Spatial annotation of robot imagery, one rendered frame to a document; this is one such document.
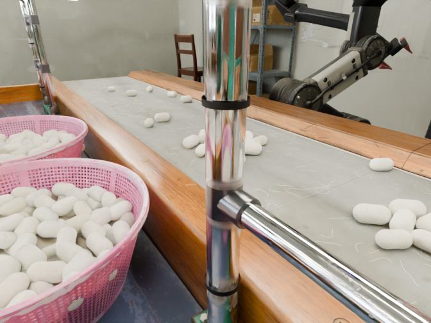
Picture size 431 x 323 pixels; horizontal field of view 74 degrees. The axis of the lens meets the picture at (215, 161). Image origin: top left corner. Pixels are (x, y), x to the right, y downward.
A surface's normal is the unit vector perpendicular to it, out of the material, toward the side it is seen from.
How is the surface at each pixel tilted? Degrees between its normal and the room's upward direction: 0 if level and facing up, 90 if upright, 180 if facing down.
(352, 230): 0
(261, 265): 0
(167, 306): 0
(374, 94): 90
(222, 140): 90
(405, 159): 45
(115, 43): 90
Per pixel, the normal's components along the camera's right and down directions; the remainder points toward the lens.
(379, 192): 0.00, -0.91
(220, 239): -0.17, 0.40
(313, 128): -0.58, -0.48
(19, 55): 0.53, 0.35
